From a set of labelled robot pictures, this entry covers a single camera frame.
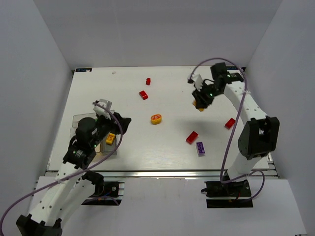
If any yellow two-by-three lego brick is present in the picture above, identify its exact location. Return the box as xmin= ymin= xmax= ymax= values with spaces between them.
xmin=192 ymin=100 xmax=205 ymax=112

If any yellow arch lego piece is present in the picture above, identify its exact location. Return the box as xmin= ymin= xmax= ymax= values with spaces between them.
xmin=105 ymin=133 xmax=116 ymax=145

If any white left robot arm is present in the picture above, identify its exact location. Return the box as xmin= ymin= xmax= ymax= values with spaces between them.
xmin=16 ymin=99 xmax=131 ymax=236

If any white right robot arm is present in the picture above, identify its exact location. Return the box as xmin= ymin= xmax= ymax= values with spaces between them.
xmin=188 ymin=59 xmax=280 ymax=184

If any dark grey clear container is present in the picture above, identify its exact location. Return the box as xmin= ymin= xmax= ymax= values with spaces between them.
xmin=101 ymin=136 xmax=117 ymax=155

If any amber clear container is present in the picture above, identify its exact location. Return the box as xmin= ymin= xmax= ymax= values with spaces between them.
xmin=95 ymin=144 xmax=103 ymax=157

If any clear smoky long container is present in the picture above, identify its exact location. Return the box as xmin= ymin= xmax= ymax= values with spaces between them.
xmin=72 ymin=113 xmax=96 ymax=130

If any right blue table label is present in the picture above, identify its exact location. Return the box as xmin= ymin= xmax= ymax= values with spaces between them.
xmin=226 ymin=66 xmax=239 ymax=70

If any blue table label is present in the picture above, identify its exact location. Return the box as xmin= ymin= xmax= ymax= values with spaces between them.
xmin=226 ymin=66 xmax=239 ymax=70
xmin=75 ymin=68 xmax=92 ymax=73

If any red two-by-two lego brick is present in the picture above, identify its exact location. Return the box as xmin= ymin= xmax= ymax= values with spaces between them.
xmin=186 ymin=131 xmax=198 ymax=144

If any purple lego brick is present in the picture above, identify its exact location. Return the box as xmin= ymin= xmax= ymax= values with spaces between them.
xmin=196 ymin=142 xmax=205 ymax=156

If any red sloped lego brick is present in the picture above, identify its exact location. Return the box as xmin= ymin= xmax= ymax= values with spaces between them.
xmin=139 ymin=90 xmax=148 ymax=100

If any yellow round decorated lego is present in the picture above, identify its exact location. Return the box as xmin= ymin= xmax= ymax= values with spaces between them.
xmin=150 ymin=114 xmax=162 ymax=125

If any small red lego piece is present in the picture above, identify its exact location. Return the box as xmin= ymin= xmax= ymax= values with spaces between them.
xmin=146 ymin=78 xmax=151 ymax=86

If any left blue table label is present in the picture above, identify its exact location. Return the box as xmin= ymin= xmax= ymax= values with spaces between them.
xmin=75 ymin=68 xmax=92 ymax=73

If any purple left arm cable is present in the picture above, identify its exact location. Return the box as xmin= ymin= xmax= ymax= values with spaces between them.
xmin=0 ymin=102 xmax=124 ymax=233

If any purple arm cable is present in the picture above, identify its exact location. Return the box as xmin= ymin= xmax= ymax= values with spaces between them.
xmin=0 ymin=102 xmax=124 ymax=233
xmin=188 ymin=58 xmax=266 ymax=200

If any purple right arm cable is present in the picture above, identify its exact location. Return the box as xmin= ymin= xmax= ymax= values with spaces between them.
xmin=188 ymin=58 xmax=266 ymax=200

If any aluminium table front rail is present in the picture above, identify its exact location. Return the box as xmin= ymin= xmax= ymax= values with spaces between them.
xmin=44 ymin=169 xmax=279 ymax=178

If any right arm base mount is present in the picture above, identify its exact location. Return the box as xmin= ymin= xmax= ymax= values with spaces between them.
xmin=201 ymin=180 xmax=253 ymax=208

